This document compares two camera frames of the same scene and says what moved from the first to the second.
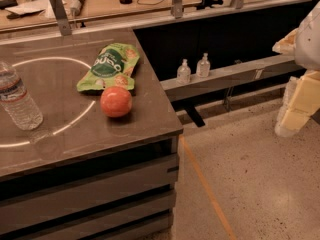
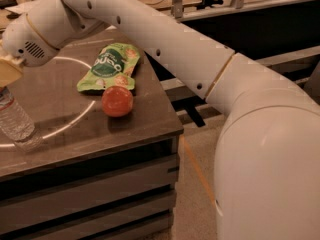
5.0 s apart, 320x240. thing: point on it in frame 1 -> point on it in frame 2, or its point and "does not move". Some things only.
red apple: (116, 101) does not move
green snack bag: (113, 67) does not move
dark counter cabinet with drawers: (84, 174) does not move
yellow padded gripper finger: (305, 101) -> (23, 38)
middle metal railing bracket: (177, 0) does not move
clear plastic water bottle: (15, 100) -> (16, 125)
